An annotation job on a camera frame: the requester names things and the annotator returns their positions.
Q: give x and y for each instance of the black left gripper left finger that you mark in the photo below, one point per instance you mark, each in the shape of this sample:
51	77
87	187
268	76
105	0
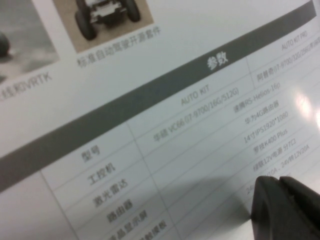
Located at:
270	212

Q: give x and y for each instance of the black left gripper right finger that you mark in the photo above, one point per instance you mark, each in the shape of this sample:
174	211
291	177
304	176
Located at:
305	200

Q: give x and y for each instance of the product catalogue book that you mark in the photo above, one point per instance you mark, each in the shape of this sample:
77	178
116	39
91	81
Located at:
125	100

